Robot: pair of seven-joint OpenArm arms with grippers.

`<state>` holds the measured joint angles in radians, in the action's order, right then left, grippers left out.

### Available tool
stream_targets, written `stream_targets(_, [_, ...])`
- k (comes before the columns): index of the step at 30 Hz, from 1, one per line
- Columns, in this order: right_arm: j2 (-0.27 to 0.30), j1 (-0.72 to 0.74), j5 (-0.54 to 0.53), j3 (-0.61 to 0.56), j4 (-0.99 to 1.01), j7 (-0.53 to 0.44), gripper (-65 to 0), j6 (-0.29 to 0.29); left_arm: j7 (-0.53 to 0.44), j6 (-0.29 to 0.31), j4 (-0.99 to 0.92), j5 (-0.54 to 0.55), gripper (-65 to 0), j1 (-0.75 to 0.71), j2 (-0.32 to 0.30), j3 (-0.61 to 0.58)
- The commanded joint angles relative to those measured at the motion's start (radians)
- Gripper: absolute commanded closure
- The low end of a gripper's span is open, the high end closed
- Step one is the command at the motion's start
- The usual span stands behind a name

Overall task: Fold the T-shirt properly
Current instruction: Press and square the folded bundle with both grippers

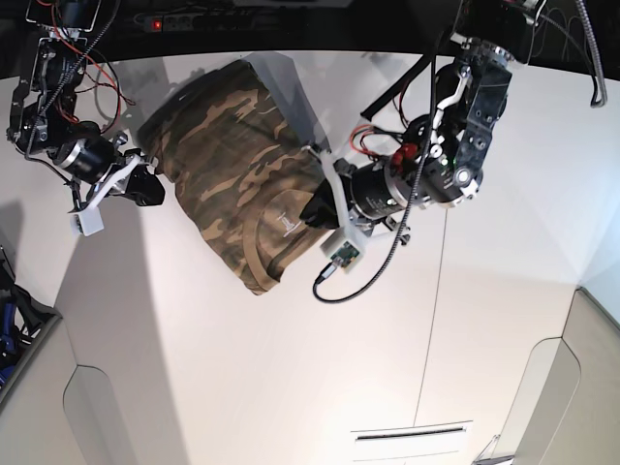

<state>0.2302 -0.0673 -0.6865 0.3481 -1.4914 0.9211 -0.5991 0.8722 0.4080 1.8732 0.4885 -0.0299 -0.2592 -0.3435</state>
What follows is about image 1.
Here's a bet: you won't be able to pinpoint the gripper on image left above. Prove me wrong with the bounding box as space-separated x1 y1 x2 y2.
51 133 166 212

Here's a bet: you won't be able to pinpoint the white camera box image left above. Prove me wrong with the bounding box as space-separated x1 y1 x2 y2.
71 207 104 236

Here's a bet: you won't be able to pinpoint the white camera box image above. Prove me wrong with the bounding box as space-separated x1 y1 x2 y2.
71 207 104 236
320 227 367 273

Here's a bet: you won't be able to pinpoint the black camera cable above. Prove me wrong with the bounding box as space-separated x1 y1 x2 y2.
312 28 437 304

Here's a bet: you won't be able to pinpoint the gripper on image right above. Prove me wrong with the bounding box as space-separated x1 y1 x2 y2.
299 143 436 254

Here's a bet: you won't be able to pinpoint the camouflage T-shirt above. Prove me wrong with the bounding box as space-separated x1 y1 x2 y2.
137 60 325 295

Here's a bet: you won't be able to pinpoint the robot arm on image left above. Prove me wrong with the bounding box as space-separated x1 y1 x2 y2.
6 1 165 213

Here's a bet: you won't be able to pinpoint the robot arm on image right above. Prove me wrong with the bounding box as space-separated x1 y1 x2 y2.
302 1 544 267

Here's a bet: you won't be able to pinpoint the black power strip red switch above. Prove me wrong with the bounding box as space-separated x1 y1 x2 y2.
134 12 253 33

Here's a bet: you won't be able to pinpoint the blue and black bin contents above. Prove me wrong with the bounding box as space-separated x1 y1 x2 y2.
1 247 57 389

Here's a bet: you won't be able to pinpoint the grey cable loop background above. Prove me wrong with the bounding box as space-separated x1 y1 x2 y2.
537 0 609 109

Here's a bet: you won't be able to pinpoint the white camera box image right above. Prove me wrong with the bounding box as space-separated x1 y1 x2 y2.
320 227 367 273

